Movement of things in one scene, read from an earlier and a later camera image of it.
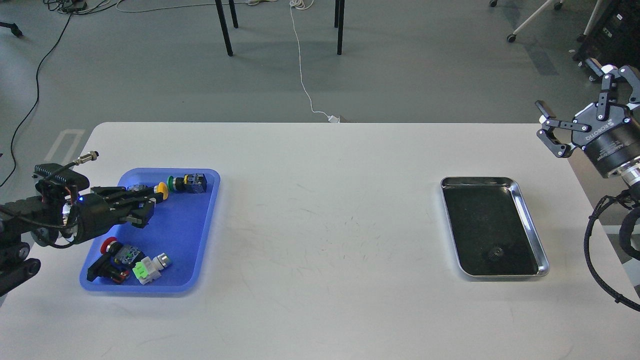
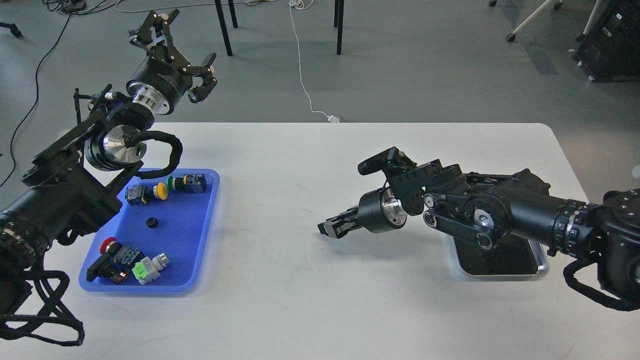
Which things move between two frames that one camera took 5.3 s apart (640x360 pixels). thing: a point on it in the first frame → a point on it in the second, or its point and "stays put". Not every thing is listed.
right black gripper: x=609 y=132 → x=379 y=210
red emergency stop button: x=116 y=260 stays put
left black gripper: x=97 y=210 → x=160 y=82
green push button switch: x=193 y=183 stays put
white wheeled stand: x=512 y=37 stays put
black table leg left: x=235 y=21 stays put
